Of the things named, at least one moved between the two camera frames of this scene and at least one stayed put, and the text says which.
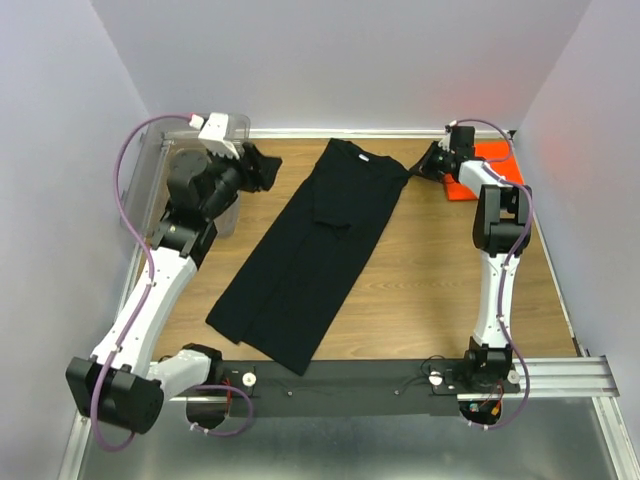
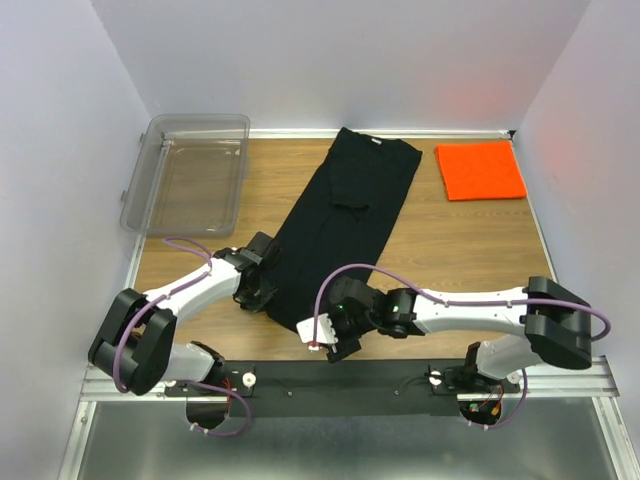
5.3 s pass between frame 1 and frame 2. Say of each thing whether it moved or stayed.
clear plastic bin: stayed
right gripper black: moved
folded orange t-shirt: stayed
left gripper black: moved
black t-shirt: moved
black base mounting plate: stayed
